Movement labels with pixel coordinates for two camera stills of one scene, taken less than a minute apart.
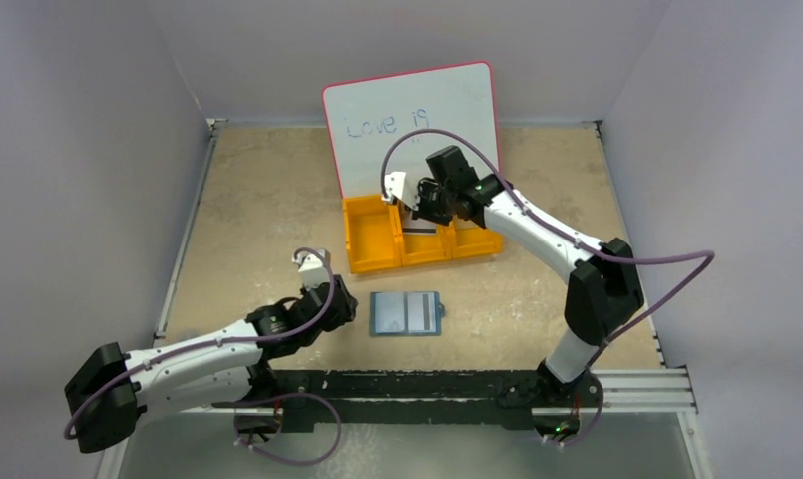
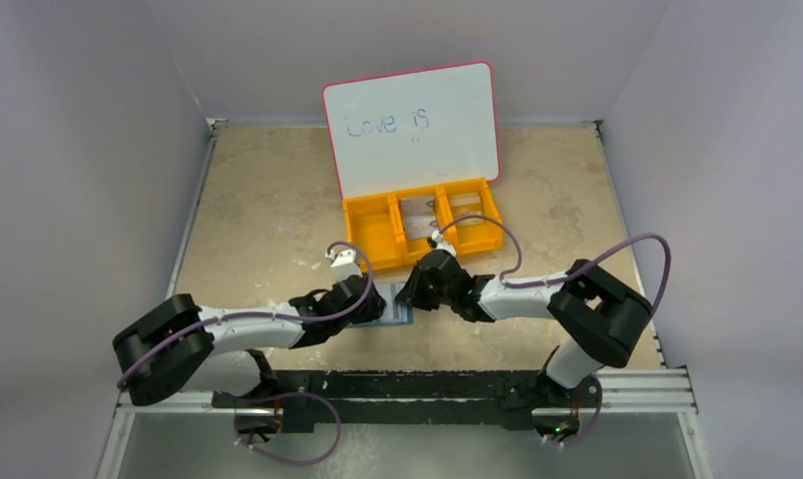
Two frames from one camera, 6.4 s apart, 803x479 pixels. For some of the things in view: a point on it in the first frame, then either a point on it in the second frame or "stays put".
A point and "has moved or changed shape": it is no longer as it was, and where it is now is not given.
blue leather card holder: x=405 y=313 has moved or changed shape
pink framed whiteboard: x=364 y=115 stays put
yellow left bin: x=373 y=234 stays put
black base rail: x=419 y=397 stays put
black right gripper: x=425 y=204 to x=415 y=287
